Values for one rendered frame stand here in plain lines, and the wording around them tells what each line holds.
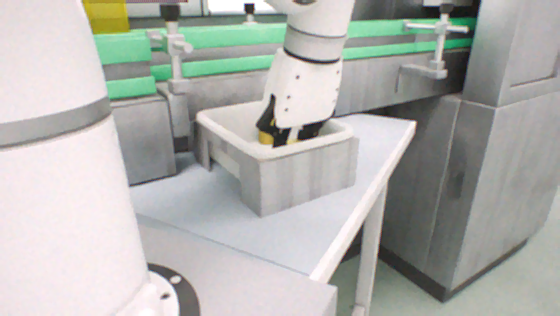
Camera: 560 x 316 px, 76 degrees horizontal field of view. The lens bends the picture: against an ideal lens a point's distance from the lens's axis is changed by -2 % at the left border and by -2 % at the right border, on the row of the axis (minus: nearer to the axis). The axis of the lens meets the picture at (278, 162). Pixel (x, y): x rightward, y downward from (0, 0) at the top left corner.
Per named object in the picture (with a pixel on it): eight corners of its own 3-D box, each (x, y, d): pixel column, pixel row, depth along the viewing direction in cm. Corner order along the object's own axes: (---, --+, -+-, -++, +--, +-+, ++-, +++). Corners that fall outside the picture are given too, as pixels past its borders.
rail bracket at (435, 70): (402, 90, 100) (414, 2, 91) (457, 103, 87) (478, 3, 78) (390, 92, 98) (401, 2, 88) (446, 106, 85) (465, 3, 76)
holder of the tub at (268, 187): (263, 134, 77) (262, 98, 74) (355, 185, 56) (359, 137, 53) (185, 151, 68) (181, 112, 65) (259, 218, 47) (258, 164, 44)
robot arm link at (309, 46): (329, 17, 49) (324, 37, 51) (275, 18, 45) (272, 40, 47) (367, 36, 45) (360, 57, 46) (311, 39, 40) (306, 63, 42)
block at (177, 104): (175, 120, 65) (170, 81, 62) (194, 134, 58) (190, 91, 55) (155, 123, 63) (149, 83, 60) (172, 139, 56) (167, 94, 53)
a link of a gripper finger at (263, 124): (294, 77, 48) (304, 106, 52) (247, 111, 47) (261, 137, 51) (299, 81, 47) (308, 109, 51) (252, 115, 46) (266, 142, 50)
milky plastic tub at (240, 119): (277, 140, 73) (277, 97, 69) (357, 182, 56) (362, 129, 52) (195, 159, 64) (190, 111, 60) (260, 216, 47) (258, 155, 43)
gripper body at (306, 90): (325, 31, 51) (310, 102, 57) (264, 34, 45) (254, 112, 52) (362, 50, 46) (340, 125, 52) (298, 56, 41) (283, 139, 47)
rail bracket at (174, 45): (166, 79, 63) (157, 2, 58) (204, 99, 51) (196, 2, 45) (149, 81, 62) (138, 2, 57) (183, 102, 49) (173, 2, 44)
